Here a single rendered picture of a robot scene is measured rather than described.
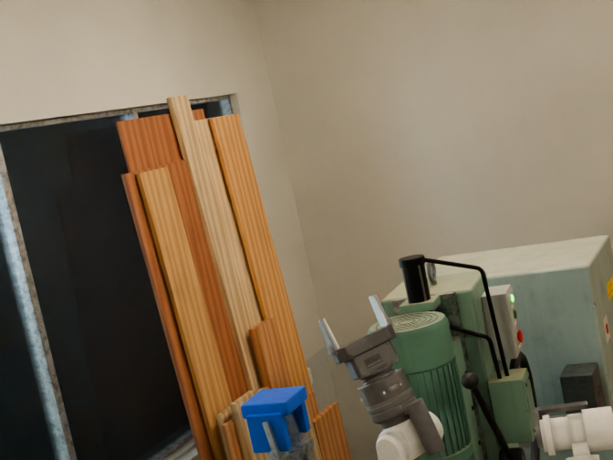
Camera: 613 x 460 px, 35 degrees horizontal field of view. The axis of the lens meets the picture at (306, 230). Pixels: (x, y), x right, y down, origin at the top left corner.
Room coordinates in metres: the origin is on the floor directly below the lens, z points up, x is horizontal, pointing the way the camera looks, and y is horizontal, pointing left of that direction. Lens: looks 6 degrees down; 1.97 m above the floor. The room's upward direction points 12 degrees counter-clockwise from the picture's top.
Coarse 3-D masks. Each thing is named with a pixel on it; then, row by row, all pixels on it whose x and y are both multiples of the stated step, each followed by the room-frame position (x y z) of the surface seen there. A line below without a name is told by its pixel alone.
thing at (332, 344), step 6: (324, 318) 1.69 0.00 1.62; (318, 324) 1.70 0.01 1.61; (324, 324) 1.68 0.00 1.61; (324, 330) 1.68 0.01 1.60; (330, 330) 1.68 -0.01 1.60; (324, 336) 1.69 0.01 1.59; (330, 336) 1.67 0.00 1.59; (330, 342) 1.67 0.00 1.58; (336, 342) 1.67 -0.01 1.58; (330, 348) 1.67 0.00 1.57; (336, 348) 1.67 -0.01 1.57
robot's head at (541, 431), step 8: (536, 408) 1.51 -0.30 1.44; (544, 408) 1.50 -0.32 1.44; (552, 408) 1.50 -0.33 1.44; (560, 408) 1.49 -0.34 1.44; (568, 408) 1.49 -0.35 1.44; (576, 408) 1.49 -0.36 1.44; (584, 408) 1.49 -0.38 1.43; (536, 416) 1.49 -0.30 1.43; (544, 416) 1.48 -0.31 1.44; (552, 416) 1.52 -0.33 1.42; (560, 416) 1.51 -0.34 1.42; (536, 424) 1.48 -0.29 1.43; (544, 424) 1.46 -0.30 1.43; (536, 432) 1.47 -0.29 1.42; (544, 432) 1.46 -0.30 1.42; (544, 440) 1.45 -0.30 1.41; (544, 448) 1.46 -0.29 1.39
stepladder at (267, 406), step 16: (256, 400) 2.91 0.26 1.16; (272, 400) 2.87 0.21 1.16; (288, 400) 2.84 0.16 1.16; (304, 400) 2.93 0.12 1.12; (256, 416) 2.85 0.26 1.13; (272, 416) 2.83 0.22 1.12; (288, 416) 2.95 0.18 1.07; (304, 416) 2.96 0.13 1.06; (256, 432) 2.85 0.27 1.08; (272, 432) 2.83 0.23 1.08; (288, 432) 2.98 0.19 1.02; (304, 432) 2.96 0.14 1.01; (256, 448) 2.86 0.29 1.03; (272, 448) 2.82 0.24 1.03; (288, 448) 2.82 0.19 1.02; (304, 448) 2.89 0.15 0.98
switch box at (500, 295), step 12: (492, 288) 2.30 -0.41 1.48; (504, 288) 2.27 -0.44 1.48; (492, 300) 2.23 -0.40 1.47; (504, 300) 2.22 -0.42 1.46; (504, 312) 2.23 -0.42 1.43; (516, 312) 2.31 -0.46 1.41; (492, 324) 2.24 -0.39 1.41; (504, 324) 2.23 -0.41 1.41; (516, 324) 2.28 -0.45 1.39; (492, 336) 2.24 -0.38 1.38; (504, 336) 2.23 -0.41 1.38; (516, 336) 2.25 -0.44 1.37; (504, 348) 2.23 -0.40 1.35; (516, 348) 2.23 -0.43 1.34
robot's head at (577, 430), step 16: (576, 416) 1.46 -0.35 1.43; (592, 416) 1.44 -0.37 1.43; (608, 416) 1.43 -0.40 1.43; (560, 432) 1.45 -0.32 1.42; (576, 432) 1.44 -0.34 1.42; (592, 432) 1.43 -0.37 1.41; (608, 432) 1.42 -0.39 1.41; (560, 448) 1.45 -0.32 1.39; (576, 448) 1.44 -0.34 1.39; (592, 448) 1.44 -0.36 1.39; (608, 448) 1.43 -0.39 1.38
